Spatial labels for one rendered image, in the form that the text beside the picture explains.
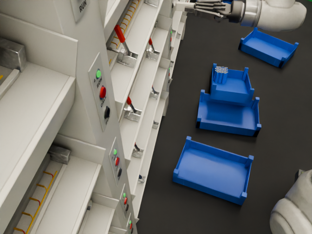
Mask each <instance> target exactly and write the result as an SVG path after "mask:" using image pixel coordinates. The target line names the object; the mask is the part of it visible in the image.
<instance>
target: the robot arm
mask: <svg viewBox="0 0 312 234"><path fill-rule="evenodd" d="M175 11H182V12H191V13H194V14H195V16H196V17H200V18H204V19H208V20H213V21H216V22H218V23H220V22H221V19H228V21H229V22H230V23H239V22H240V25H241V26H249V27H256V28H260V29H262V30H266V31H272V32H289V31H294V30H296V29H298V28H300V27H301V26H302V24H303V22H304V20H305V17H306V8H305V7H304V6H303V5H302V4H301V3H300V2H296V1H295V0H244V3H243V2H242V1H238V0H233V1H232V3H231V4H228V3H223V0H197V2H195V3H189V2H179V1H176V2H175ZM270 228H271V231H272V234H312V169H311V170H309V171H306V172H304V173H302V174H301V175H300V176H299V177H298V179H297V181H296V182H295V183H294V185H293V186H292V187H291V189H290V190H289V191H288V192H287V194H286V195H285V198H283V199H281V200H279V201H278V202H277V203H276V205H275V206H274V208H273V209H272V211H271V215H270Z"/></svg>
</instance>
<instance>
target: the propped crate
mask: <svg viewBox="0 0 312 234"><path fill-rule="evenodd" d="M216 66H217V64H215V63H213V68H212V73H211V86H210V99H215V100H222V101H229V102H236V103H242V104H251V101H252V98H253V94H254V88H252V87H251V84H250V80H249V76H248V67H245V69H244V71H238V70H230V69H228V75H227V81H226V83H224V84H222V83H215V82H214V81H213V76H214V71H215V67H216Z"/></svg>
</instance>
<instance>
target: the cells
mask: <svg viewBox="0 0 312 234"><path fill-rule="evenodd" d="M227 77H228V68H227V67H224V66H222V67H220V66H216V67H215V70H214V76H213V81H214V82H215V83H222V84H224V83H226V81H227Z"/></svg>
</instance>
